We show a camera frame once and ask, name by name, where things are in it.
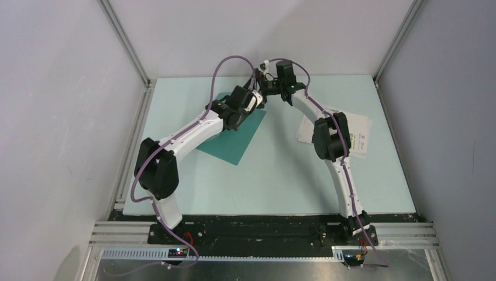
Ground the left controller board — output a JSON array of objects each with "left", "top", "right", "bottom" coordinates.
[{"left": 167, "top": 248, "right": 189, "bottom": 259}]

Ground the right controller board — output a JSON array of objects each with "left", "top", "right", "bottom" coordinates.
[{"left": 343, "top": 253, "right": 366, "bottom": 268}]

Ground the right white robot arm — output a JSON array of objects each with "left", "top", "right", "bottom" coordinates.
[{"left": 256, "top": 59, "right": 370, "bottom": 245}]

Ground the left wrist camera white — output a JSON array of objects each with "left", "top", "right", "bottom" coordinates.
[{"left": 245, "top": 90, "right": 263, "bottom": 114}]

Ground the controller board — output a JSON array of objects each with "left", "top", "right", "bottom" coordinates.
[
  {"left": 343, "top": 253, "right": 366, "bottom": 268},
  {"left": 167, "top": 248, "right": 189, "bottom": 259}
]

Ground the teal green folder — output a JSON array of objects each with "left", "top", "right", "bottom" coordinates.
[{"left": 197, "top": 92, "right": 266, "bottom": 165}]

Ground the light blue table mat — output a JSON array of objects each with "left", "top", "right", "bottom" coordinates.
[{"left": 143, "top": 76, "right": 415, "bottom": 214}]

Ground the left aluminium frame post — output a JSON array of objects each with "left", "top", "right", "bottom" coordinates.
[{"left": 98, "top": 0, "right": 151, "bottom": 87}]

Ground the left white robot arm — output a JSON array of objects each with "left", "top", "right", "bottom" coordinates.
[{"left": 133, "top": 83, "right": 263, "bottom": 244}]

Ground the white slotted cable duct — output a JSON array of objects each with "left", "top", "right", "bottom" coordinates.
[{"left": 101, "top": 247, "right": 345, "bottom": 262}]

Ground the printed paper file top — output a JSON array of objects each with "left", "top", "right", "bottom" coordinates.
[{"left": 297, "top": 111, "right": 373, "bottom": 159}]

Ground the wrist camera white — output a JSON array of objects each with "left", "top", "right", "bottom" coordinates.
[
  {"left": 259, "top": 60, "right": 274, "bottom": 81},
  {"left": 245, "top": 90, "right": 263, "bottom": 114}
]

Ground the aluminium frame post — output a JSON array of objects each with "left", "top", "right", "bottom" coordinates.
[
  {"left": 373, "top": 0, "right": 426, "bottom": 86},
  {"left": 98, "top": 0, "right": 151, "bottom": 87}
]

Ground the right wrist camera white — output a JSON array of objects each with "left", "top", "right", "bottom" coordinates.
[{"left": 259, "top": 60, "right": 274, "bottom": 81}]

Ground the right aluminium frame post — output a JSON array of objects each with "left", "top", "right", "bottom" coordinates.
[{"left": 373, "top": 0, "right": 426, "bottom": 86}]

